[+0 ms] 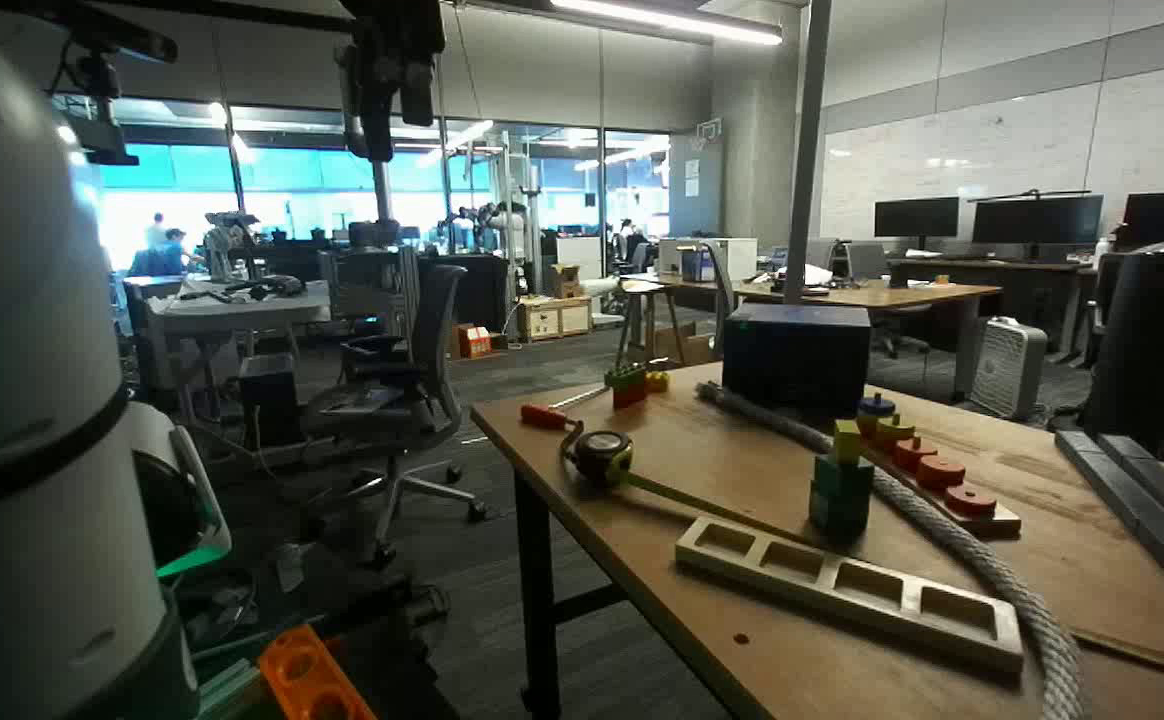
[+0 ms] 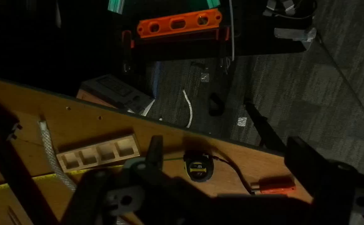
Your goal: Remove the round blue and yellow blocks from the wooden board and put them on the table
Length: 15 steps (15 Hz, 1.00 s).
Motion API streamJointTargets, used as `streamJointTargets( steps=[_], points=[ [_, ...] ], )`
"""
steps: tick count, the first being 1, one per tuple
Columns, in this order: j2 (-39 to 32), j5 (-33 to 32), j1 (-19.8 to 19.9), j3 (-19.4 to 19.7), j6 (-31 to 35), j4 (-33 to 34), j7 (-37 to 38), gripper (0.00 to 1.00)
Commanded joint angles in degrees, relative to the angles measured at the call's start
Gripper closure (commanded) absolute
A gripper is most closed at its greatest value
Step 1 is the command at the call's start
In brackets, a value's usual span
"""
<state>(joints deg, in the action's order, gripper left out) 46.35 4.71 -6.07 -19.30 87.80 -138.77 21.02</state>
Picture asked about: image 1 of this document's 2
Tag orange plastic block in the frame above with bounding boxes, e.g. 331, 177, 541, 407
257, 620, 380, 720

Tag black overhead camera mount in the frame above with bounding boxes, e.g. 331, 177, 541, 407
336, 0, 450, 168

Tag yellow-green round block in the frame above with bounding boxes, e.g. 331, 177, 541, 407
867, 417, 920, 453

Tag small orange box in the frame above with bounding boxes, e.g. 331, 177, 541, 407
457, 325, 500, 364

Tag red round block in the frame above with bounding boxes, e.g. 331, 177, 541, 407
940, 485, 1001, 526
914, 457, 972, 496

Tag black box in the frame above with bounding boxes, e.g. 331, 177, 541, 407
721, 300, 875, 429

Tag orange-red round block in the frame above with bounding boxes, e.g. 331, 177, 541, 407
889, 436, 935, 478

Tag grey braided hose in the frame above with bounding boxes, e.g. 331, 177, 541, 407
690, 379, 1093, 720

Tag grey office chair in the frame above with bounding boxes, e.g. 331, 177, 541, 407
302, 255, 490, 554

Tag wooden office desk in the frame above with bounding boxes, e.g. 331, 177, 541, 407
656, 272, 1006, 393

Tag grey metal rails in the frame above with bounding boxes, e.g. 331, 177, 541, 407
1053, 426, 1164, 631

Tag yellow square block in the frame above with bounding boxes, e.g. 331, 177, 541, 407
827, 417, 867, 465

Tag wooden tray with square holes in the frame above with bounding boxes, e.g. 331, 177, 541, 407
673, 512, 1029, 681

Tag silver computer case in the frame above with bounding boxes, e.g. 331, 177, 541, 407
968, 312, 1053, 426

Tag cardboard box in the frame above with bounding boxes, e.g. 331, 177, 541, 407
513, 294, 597, 345

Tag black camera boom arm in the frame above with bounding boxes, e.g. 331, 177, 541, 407
0, 0, 183, 174

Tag white office desk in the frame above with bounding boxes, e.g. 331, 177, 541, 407
145, 283, 331, 404

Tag grey metal pole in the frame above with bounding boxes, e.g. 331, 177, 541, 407
784, 0, 835, 303

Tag metal stool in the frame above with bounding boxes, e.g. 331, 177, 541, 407
613, 278, 687, 385

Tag red and green blocks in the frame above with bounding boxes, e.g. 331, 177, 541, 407
603, 369, 673, 413

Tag red handled tool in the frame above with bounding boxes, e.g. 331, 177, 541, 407
515, 397, 586, 436

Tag ceiling light strip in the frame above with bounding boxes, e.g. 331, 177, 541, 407
552, 0, 789, 51

